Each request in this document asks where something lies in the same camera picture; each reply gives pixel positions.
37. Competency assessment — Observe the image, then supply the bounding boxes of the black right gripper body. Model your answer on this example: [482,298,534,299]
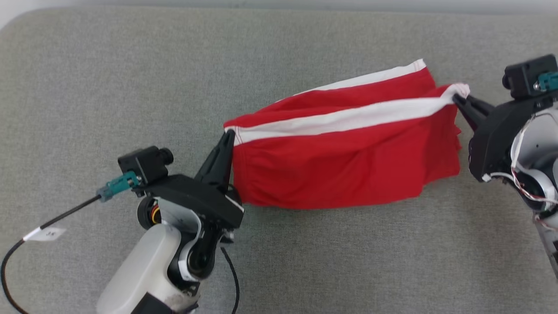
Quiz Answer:
[469,97,558,183]

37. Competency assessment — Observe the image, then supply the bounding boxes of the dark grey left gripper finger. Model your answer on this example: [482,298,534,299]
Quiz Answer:
[194,129,236,192]

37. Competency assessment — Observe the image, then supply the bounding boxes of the red shorts with white stripe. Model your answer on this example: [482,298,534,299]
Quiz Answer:
[223,59,470,210]

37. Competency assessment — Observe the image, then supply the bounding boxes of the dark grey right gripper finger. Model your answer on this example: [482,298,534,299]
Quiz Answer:
[466,96,496,115]
[452,94,489,130]

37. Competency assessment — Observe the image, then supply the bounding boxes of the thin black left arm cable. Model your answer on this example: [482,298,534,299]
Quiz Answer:
[220,246,241,314]

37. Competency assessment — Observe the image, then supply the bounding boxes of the white cable label tag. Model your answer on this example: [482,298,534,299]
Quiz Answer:
[23,227,67,242]

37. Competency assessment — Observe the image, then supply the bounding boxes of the black left camera cable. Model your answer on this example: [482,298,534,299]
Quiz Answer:
[0,171,142,314]

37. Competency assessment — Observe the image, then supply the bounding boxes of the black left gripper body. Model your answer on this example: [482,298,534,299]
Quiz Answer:
[139,174,245,230]

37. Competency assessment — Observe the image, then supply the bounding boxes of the red white twisted wires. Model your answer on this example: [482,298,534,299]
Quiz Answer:
[482,118,558,221]

